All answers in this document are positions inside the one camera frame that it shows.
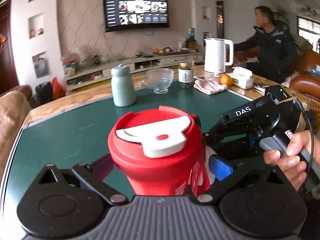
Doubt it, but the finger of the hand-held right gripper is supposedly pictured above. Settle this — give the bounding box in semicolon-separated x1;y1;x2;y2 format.
202;129;253;146
206;140;264;161

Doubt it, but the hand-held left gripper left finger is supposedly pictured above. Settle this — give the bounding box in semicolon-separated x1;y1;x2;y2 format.
32;154;128;206

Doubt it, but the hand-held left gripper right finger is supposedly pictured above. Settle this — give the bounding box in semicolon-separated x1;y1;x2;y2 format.
192;154;293;204

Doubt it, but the white wipe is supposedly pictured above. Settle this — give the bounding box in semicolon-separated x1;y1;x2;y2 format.
205;146;217;183

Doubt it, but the red cup with white lid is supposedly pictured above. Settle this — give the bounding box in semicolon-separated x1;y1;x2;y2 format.
107;106;211;197

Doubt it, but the person's right hand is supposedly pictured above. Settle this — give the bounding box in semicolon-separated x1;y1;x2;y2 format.
263;130;320;193

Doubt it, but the white tissue pack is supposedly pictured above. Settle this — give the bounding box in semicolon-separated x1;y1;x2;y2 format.
228;67;254;90

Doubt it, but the pink cloth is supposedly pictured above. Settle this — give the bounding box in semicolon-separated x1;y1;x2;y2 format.
194;79;229;95

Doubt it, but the brown leather sofa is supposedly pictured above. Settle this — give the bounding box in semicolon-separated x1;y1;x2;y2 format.
285;49;320;110

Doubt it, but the orange fruit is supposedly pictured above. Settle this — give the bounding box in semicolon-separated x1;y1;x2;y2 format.
219;73;233;86

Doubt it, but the glass jar with dark contents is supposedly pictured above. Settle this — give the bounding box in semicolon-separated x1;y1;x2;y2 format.
178;61;194;89

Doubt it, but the pale green bottle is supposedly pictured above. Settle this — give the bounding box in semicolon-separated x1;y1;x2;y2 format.
111;64;136;107

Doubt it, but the white electric kettle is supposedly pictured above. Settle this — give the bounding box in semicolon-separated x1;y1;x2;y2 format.
203;37;234;74

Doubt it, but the clear glass bowl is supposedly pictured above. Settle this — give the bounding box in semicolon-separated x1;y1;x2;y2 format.
146;68;174;94

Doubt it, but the red plastic bag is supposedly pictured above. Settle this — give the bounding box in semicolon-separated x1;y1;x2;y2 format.
51;77;66;100

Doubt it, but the window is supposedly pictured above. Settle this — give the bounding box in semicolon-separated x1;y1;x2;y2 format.
297;16;320;54

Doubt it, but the black bag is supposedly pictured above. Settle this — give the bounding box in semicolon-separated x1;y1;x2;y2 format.
34;81;53;106

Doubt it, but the brown fabric sofa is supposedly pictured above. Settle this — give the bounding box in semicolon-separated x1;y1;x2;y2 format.
0;85;33;180

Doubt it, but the fruit tray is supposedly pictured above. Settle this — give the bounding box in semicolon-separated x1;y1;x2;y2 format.
152;46;181;56

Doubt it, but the white television cabinet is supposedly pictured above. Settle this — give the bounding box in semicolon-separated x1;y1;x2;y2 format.
65;52;206;91

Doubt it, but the dark wooden door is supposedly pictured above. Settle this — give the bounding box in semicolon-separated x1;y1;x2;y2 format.
0;0;20;93

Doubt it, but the wall-mounted television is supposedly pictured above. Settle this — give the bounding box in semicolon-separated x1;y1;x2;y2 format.
103;0;170;33

